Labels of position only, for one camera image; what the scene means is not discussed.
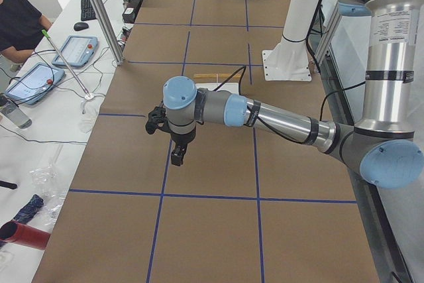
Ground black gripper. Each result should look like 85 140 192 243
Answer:
170 128 196 166

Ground outer wooden rack rod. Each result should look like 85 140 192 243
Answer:
193 73 231 81

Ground white towel rack base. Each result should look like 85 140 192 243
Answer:
195 82 239 94

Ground clear plastic bag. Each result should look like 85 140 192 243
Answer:
30 144 67 232

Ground far teach pendant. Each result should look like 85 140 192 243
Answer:
60 35 99 68

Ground teach pendant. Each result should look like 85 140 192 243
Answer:
60 35 99 68
5 63 65 105

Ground black power box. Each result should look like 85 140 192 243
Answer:
122 7 136 24

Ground dark blue folded cloth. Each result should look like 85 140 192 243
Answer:
1 194 44 247

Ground near teach pendant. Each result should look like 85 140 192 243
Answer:
5 63 65 105

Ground black computer mouse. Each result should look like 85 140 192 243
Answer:
74 22 89 31

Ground black keyboard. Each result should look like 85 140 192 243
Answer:
80 0 96 21

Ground clear water bottle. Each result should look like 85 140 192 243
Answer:
0 94 32 129

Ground metal rod green tip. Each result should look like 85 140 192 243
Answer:
42 29 95 101

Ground red cylinder tube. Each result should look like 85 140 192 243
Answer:
1 221 50 250

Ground person in black shirt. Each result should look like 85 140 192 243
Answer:
1 0 52 64

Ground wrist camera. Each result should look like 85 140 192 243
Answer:
145 106 169 135

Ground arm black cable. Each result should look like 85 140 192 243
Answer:
211 65 246 93

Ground white camera pole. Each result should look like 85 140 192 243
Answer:
262 0 321 82

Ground grey aluminium post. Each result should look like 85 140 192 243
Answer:
90 0 124 66

